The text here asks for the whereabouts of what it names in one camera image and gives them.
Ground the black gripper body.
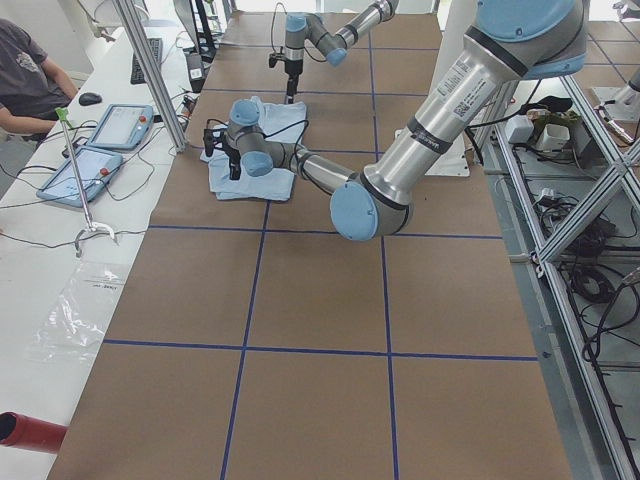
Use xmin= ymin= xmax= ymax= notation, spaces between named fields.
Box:
xmin=268 ymin=50 xmax=304 ymax=76
xmin=203 ymin=125 xmax=240 ymax=165

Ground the light blue button-up shirt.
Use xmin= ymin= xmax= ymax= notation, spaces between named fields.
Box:
xmin=200 ymin=96 xmax=307 ymax=201

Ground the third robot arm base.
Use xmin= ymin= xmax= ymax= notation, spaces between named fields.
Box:
xmin=612 ymin=70 xmax=640 ymax=121

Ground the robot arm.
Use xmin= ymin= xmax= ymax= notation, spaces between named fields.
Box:
xmin=268 ymin=0 xmax=399 ymax=104
xmin=204 ymin=1 xmax=589 ymax=241

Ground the upper blue teach pendant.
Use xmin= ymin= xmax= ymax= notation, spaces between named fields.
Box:
xmin=86 ymin=104 xmax=154 ymax=151

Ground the blue teach pendant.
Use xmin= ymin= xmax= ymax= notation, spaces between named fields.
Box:
xmin=36 ymin=146 xmax=123 ymax=208
xmin=86 ymin=104 xmax=154 ymax=151

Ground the black keyboard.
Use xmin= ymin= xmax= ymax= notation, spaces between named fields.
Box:
xmin=130 ymin=37 xmax=165 ymax=85

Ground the lower blue teach pendant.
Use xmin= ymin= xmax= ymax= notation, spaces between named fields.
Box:
xmin=36 ymin=146 xmax=123 ymax=208

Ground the black computer mouse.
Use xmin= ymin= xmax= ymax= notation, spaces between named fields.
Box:
xmin=78 ymin=92 xmax=102 ymax=106

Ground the metal reacher grabber tool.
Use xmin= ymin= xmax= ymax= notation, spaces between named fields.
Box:
xmin=55 ymin=107 xmax=118 ymax=258

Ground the seated person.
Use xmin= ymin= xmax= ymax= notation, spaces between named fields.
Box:
xmin=1 ymin=19 xmax=79 ymax=141

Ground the clear plastic bag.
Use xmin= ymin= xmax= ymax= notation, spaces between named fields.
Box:
xmin=24 ymin=262 xmax=131 ymax=364

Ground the red cylinder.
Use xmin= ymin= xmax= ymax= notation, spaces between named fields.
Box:
xmin=1 ymin=412 xmax=67 ymax=454

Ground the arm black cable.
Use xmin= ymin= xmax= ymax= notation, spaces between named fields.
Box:
xmin=206 ymin=117 xmax=311 ymax=151
xmin=269 ymin=1 xmax=331 ymax=64

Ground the aluminium frame post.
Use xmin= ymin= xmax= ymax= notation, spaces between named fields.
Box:
xmin=113 ymin=0 xmax=187 ymax=153

